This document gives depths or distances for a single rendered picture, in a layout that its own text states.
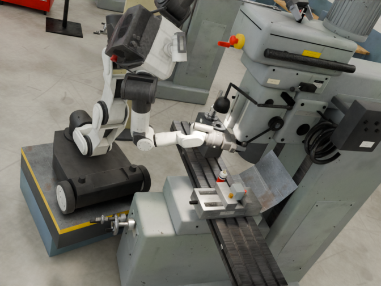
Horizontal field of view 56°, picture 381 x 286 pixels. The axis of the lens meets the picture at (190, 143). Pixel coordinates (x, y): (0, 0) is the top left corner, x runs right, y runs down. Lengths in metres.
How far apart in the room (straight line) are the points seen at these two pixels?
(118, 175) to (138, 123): 0.75
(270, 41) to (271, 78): 0.18
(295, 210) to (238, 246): 0.46
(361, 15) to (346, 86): 0.32
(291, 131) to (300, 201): 0.45
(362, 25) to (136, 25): 0.94
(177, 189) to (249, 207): 0.42
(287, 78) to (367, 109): 0.33
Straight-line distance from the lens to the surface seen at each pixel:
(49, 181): 2.58
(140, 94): 1.62
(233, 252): 1.77
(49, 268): 2.64
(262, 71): 1.55
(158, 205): 2.09
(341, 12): 1.71
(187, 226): 1.95
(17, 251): 2.72
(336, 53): 1.65
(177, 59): 1.60
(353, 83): 1.84
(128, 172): 2.41
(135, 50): 1.61
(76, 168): 2.43
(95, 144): 2.34
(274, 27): 1.43
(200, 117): 2.23
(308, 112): 1.77
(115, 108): 2.11
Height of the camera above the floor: 2.21
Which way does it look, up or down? 34 degrees down
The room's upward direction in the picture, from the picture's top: 21 degrees clockwise
